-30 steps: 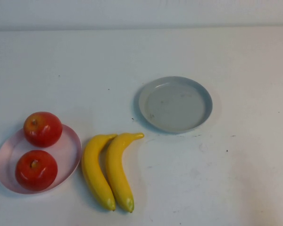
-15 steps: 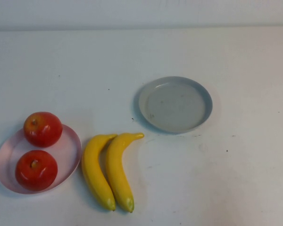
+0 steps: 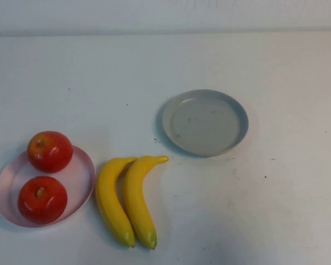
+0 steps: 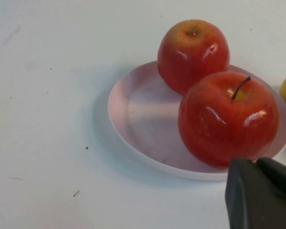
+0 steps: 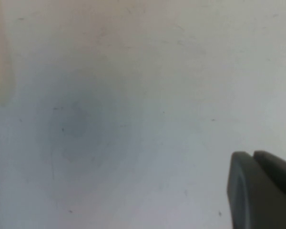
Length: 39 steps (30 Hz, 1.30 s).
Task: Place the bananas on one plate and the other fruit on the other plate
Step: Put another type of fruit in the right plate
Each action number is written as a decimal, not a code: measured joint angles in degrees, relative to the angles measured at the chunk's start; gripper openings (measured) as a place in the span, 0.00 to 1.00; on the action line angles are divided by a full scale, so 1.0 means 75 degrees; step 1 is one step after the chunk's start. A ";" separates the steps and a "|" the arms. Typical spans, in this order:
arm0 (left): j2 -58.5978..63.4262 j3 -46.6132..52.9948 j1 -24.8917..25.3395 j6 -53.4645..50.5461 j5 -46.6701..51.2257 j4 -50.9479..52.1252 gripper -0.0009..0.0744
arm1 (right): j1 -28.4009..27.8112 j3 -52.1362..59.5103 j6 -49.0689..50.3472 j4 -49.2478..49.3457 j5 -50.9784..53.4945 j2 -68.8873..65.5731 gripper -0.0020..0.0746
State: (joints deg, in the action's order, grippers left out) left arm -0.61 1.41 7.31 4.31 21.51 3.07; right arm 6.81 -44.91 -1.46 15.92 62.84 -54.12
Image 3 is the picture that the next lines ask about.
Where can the yellow banana long stem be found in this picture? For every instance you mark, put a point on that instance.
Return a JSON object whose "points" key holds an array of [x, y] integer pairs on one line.
{"points": [[138, 204]]}

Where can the yellow banana short stem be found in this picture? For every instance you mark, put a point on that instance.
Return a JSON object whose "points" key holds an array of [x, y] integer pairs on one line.
{"points": [[110, 198]]}

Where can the red apple with yellow patch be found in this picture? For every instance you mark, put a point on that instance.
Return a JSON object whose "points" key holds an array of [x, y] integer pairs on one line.
{"points": [[49, 154]]}

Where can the grey round plate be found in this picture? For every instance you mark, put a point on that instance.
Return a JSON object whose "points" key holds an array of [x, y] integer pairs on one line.
{"points": [[207, 124]]}

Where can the pink round plate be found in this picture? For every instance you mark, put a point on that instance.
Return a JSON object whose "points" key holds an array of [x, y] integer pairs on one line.
{"points": [[80, 179]]}

